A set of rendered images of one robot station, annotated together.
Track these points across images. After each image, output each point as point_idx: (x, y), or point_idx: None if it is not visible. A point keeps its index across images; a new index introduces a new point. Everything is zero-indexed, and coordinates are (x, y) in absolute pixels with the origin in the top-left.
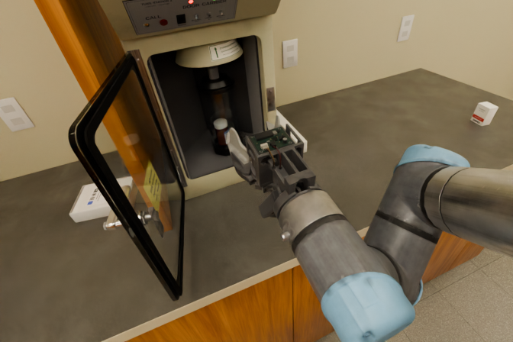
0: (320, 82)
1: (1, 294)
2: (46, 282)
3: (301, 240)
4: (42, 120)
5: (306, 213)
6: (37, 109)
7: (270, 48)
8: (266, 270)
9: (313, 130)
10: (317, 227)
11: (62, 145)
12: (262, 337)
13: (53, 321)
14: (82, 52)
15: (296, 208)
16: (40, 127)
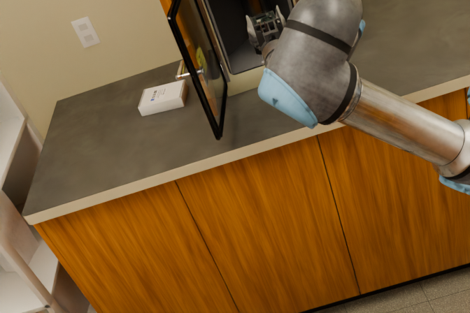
0: None
1: (102, 154)
2: (130, 147)
3: (266, 59)
4: (106, 36)
5: (270, 47)
6: (103, 26)
7: None
8: (287, 133)
9: (370, 28)
10: (272, 52)
11: (120, 60)
12: (308, 242)
13: (140, 163)
14: None
15: (267, 46)
16: (104, 43)
